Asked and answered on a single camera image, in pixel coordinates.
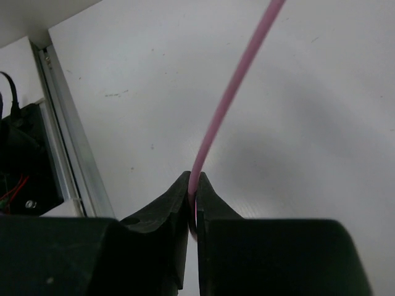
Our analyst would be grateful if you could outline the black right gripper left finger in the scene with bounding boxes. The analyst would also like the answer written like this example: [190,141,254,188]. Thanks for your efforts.
[1,171,189,295]

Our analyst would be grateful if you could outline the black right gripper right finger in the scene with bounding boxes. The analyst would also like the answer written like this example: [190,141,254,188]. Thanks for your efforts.
[196,174,372,295]

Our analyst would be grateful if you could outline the pink headphones with cable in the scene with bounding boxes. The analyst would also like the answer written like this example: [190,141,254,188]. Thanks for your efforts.
[187,0,286,240]

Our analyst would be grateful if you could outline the aluminium front rail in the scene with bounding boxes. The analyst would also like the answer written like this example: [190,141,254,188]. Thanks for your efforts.
[32,45,115,218]

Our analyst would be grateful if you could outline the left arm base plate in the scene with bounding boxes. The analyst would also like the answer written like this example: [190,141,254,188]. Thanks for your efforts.
[0,71,65,216]

